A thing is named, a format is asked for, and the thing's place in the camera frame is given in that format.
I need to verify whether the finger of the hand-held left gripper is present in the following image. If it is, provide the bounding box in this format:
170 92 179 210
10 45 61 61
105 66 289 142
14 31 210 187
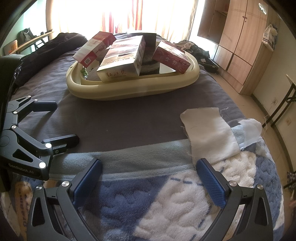
5 128 80 168
7 96 58 129

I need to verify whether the pile of clothes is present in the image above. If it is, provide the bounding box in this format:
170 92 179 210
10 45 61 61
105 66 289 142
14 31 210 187
176 40 210 58

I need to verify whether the black case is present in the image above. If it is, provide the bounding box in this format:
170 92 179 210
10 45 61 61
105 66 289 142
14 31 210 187
199 57 220 75

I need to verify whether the grey backpack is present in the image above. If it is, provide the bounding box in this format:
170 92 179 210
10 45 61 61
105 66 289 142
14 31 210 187
18 28 35 43

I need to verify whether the black-legged folding table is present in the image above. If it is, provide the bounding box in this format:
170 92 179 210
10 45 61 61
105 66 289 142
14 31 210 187
268 74 296 132

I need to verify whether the wooden wardrobe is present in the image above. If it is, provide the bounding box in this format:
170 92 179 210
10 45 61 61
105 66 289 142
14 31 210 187
196 0 275 95

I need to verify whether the dark patterned cloth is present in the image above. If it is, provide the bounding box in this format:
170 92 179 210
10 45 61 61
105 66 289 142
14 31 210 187
287 171 296 189

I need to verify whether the white bag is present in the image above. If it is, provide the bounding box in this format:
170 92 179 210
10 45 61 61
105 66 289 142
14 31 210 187
262 23 278 50

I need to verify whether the large white cloth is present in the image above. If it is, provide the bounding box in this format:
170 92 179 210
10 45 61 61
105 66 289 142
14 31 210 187
180 107 241 163

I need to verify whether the orange box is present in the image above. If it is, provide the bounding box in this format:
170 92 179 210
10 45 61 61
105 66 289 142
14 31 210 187
3 39 19 55

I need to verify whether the maroon and silver carton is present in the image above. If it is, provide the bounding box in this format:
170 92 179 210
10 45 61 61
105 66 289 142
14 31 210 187
96 35 147 83

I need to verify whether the white and red curtain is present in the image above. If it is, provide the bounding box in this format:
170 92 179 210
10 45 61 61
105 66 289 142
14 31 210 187
46 0 199 42

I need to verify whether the grey bed sheet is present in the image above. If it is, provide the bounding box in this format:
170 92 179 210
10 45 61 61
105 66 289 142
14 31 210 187
9 32 238 154

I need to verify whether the red and white carton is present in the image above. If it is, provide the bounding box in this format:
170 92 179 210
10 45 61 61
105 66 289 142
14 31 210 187
72 31 117 68

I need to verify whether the wooden board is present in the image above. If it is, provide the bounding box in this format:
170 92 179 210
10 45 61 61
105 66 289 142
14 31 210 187
9 30 55 55

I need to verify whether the blue and white blanket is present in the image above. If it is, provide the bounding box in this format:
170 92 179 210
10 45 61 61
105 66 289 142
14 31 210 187
0 126 285 241

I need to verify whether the red patterned box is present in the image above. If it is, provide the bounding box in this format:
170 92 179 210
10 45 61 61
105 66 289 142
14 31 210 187
152 40 191 75

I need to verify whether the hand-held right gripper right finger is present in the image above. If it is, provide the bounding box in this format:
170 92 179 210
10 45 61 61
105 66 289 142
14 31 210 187
195 158 279 241

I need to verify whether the thin white cloth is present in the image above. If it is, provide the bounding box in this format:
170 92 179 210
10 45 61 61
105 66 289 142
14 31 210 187
238 118 263 149

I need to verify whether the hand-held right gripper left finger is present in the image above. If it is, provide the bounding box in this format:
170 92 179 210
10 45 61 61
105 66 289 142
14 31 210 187
26 158 103 241

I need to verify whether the large black foam cylinder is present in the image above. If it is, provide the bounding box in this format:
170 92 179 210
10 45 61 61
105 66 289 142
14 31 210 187
140 45 160 75

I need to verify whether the cream plastic basin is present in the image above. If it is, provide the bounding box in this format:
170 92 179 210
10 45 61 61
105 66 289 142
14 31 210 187
66 32 200 101

